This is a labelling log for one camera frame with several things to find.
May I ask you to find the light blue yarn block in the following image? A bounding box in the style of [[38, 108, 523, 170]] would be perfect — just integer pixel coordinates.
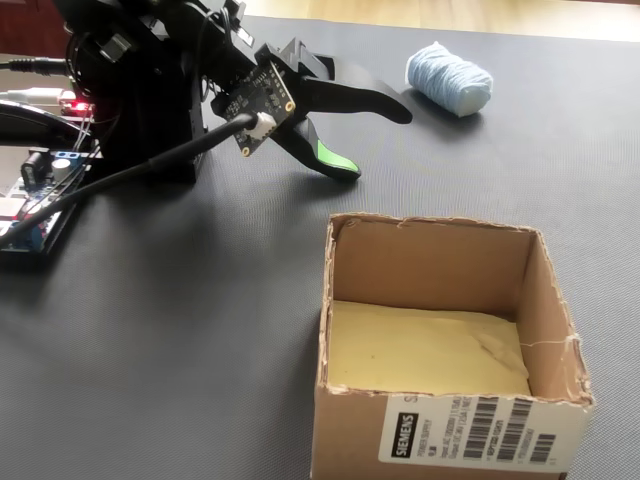
[[403, 39, 495, 119]]

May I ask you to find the black curved object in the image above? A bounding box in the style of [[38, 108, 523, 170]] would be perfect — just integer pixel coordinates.
[[0, 99, 96, 151]]

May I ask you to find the small board with red light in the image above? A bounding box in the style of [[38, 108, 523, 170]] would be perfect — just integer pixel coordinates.
[[58, 97, 96, 119]]

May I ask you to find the open cardboard box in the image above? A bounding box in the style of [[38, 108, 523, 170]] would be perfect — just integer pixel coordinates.
[[309, 212, 596, 480]]

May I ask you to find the dark grey table mat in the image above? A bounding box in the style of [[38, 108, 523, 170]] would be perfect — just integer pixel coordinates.
[[0, 14, 640, 480]]

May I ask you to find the yellow foam pad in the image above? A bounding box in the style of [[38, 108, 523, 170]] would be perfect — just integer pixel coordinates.
[[327, 299, 532, 397]]

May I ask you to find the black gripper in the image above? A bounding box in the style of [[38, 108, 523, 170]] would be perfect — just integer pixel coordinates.
[[254, 37, 414, 184]]

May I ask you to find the blue controller circuit board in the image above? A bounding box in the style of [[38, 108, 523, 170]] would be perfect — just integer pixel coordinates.
[[0, 147, 105, 271]]

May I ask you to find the black camera circuit board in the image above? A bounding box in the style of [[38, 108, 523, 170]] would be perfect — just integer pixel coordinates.
[[209, 58, 298, 158]]

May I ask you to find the white cable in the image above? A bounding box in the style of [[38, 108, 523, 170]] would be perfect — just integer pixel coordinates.
[[0, 86, 69, 104]]

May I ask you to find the black power plug cable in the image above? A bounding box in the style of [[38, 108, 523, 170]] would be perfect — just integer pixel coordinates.
[[0, 57, 71, 77]]

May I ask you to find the thick black camera cable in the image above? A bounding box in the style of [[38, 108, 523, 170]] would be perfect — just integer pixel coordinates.
[[0, 112, 274, 251]]

